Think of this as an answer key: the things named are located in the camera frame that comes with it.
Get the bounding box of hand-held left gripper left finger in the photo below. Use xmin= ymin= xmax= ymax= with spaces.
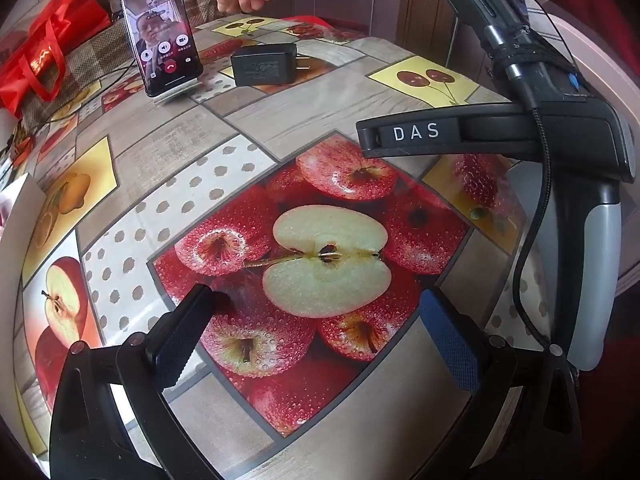
xmin=50 ymin=282 xmax=222 ymax=480

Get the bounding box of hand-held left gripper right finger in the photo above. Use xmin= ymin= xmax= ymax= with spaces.
xmin=419 ymin=287 xmax=583 ymax=480

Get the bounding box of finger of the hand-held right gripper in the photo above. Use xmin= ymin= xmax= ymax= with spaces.
xmin=356 ymin=104 xmax=543 ymax=160

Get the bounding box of white cardboard box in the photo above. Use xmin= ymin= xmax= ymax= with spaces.
xmin=0 ymin=172 xmax=34 ymax=246

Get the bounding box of black charger adapter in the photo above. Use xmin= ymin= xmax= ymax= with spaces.
xmin=230 ymin=43 xmax=321 ymax=87

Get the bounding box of fruit print tablecloth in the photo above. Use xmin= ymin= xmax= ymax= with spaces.
xmin=0 ymin=15 xmax=601 ymax=480

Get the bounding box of silver phone stand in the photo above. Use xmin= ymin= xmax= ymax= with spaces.
xmin=151 ymin=79 xmax=202 ymax=107

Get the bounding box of black smartphone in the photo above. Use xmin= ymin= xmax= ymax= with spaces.
xmin=120 ymin=0 xmax=203 ymax=98

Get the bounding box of red printed tote bag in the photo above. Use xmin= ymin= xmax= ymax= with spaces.
xmin=0 ymin=0 xmax=112 ymax=121

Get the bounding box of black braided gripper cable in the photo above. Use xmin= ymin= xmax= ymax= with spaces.
xmin=512 ymin=95 xmax=558 ymax=356

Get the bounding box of thin black cable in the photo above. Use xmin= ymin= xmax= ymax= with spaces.
xmin=27 ymin=67 xmax=147 ymax=128

